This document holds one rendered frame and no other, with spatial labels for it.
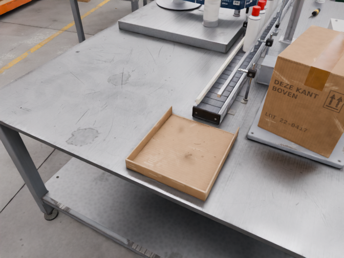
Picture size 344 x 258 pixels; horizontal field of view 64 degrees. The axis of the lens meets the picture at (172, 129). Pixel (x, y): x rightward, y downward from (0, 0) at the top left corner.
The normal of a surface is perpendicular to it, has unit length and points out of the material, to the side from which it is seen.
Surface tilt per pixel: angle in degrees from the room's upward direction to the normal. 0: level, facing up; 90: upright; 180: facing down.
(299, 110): 90
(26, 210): 0
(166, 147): 0
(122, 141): 0
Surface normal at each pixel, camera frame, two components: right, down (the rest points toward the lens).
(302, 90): -0.63, 0.52
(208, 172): 0.01, -0.74
